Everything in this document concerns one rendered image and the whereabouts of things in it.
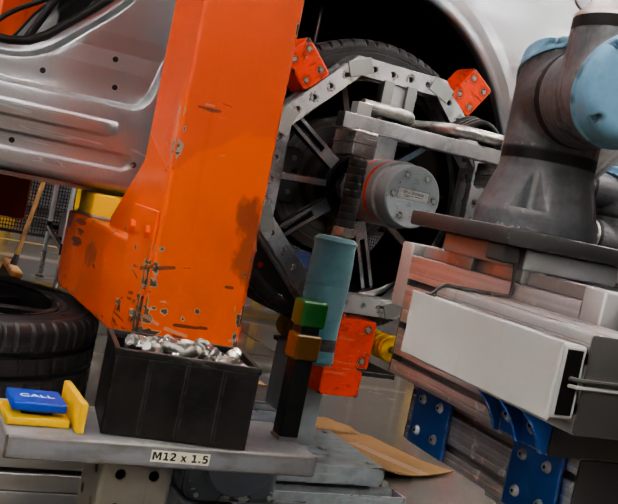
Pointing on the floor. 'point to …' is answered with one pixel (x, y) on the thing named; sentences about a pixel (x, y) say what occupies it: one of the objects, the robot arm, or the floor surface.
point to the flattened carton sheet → (387, 456)
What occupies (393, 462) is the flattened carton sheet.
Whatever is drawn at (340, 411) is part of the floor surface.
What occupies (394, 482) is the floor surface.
